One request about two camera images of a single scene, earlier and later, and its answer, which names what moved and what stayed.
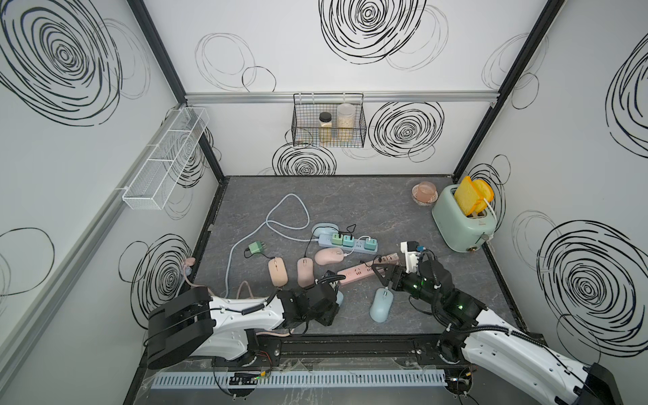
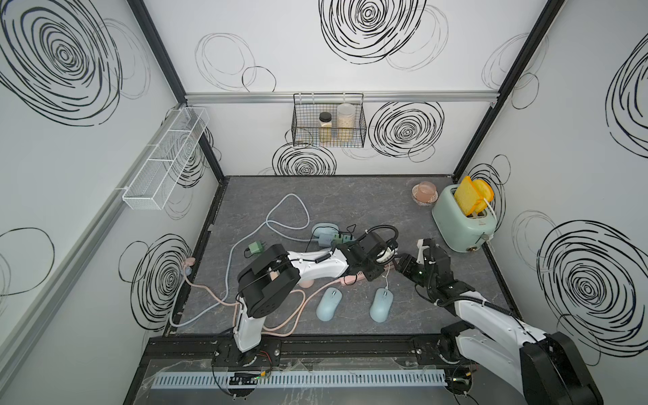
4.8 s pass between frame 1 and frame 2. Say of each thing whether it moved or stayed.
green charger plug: stayed
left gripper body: moved
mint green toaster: stayed
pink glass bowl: stayed
